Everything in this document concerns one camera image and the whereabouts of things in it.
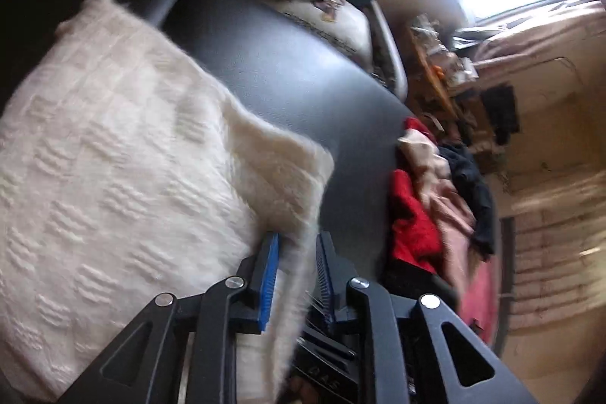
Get grey metal chair frame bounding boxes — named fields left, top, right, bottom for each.
left=369, top=0, right=409, bottom=99

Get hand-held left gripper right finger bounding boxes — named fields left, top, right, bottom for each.
left=315, top=231, right=540, bottom=404

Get black hanging cloth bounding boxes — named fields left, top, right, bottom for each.
left=483, top=84, right=519, bottom=147

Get cluttered wooden desk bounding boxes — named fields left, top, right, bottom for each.
left=409, top=13, right=479, bottom=135

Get dark navy garment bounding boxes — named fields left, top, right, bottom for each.
left=438, top=141, right=497, bottom=260

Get printed white pillow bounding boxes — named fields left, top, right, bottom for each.
left=279, top=0, right=375, bottom=69

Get pink red cloth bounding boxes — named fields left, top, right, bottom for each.
left=457, top=262, right=500, bottom=343

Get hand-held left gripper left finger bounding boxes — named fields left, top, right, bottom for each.
left=57, top=231, right=281, bottom=404

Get white knitted sweater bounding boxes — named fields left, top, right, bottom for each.
left=0, top=0, right=336, bottom=404

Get pale pink garment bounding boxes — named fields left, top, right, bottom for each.
left=398, top=132, right=476, bottom=291

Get beige bedding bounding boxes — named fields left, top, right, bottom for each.
left=473, top=0, right=606, bottom=73

